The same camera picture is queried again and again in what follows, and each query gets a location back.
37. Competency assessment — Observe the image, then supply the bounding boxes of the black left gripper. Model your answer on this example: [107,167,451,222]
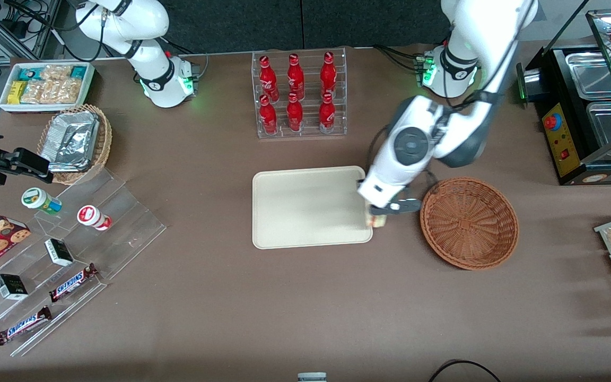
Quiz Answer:
[371,199,398,219]

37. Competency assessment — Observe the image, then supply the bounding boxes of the beige plastic tray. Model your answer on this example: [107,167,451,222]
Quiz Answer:
[252,166,373,250]

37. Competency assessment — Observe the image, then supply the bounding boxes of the oval light wicker basket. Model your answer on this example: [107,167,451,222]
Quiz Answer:
[37,104,113,185]

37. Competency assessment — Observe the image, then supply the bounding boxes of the round brown wicker basket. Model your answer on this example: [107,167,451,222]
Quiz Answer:
[420,177,520,271]

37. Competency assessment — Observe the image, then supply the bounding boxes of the green lid yogurt cup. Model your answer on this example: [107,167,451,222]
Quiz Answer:
[21,187,63,215]

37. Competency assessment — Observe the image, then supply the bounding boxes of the silver foil package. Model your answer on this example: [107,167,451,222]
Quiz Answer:
[50,110,100,136]
[40,125,97,172]

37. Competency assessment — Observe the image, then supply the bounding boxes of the white rectangular snack bin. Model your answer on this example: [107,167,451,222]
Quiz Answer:
[0,62,95,114]

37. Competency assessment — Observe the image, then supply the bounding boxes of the clear bag of crackers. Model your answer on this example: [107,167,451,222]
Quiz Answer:
[43,80,82,105]
[21,80,46,105]
[40,65,73,83]

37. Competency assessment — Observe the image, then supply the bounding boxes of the red lid yogurt cup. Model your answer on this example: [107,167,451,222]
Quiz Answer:
[77,205,112,231]

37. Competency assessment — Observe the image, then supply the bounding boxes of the small black carton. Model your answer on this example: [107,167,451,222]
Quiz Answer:
[0,274,29,301]
[45,238,74,267]

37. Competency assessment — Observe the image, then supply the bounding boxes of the clear acrylic stepped display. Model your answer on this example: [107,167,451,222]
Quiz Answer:
[0,167,167,357]

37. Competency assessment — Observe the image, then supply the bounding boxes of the clear acrylic bottle rack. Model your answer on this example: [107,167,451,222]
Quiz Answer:
[251,47,347,140]

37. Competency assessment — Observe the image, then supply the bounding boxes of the red cola bottle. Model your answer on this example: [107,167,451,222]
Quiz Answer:
[286,53,305,101]
[259,94,278,135]
[286,93,304,132]
[320,51,337,100]
[259,55,280,102]
[319,92,336,134]

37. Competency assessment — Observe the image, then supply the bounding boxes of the brown Snickers bar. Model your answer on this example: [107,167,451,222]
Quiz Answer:
[49,263,99,303]
[0,306,53,346]

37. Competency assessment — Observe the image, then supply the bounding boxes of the metal equipment rack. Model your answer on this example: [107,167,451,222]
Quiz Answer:
[0,0,81,62]

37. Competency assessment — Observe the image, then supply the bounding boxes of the black food warmer machine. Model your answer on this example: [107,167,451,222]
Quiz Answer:
[517,10,611,186]

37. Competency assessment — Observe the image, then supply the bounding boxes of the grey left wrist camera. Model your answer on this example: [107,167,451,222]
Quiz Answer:
[391,198,423,214]

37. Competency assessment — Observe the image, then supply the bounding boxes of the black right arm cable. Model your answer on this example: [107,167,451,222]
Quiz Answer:
[64,0,109,62]

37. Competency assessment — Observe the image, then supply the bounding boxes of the black left base cables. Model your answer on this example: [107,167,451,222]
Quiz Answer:
[373,45,426,75]

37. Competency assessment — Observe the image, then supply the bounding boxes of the black base cables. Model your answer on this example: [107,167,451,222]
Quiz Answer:
[373,45,426,75]
[162,38,210,81]

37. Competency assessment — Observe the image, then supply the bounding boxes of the black looped cable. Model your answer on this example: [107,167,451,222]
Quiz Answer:
[427,360,502,382]

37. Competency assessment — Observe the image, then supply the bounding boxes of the black right base cables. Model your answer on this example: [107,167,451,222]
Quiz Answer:
[162,38,210,81]

